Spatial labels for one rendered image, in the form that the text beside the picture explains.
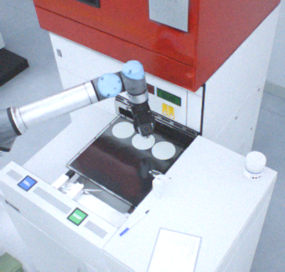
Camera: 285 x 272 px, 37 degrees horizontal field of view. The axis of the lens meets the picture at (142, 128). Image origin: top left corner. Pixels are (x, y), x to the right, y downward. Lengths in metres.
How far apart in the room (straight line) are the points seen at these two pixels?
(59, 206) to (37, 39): 2.79
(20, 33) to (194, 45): 3.08
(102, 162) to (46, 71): 2.11
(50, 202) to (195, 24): 0.82
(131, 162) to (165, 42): 0.54
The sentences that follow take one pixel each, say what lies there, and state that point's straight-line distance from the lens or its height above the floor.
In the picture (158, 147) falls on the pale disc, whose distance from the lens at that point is 1.80.
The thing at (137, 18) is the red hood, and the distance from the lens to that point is 1.52.
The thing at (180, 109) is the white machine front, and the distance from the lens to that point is 1.73.
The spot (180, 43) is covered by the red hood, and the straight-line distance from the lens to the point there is 1.45.
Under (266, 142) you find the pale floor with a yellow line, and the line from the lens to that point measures 3.09.
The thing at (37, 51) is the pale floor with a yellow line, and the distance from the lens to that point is 4.04.
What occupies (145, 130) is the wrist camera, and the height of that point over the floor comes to 1.12.
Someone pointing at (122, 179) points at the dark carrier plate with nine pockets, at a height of 0.90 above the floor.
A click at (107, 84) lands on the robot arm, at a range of 1.33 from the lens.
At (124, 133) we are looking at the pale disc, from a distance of 1.86.
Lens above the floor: 2.25
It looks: 46 degrees down
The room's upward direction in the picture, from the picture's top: 4 degrees counter-clockwise
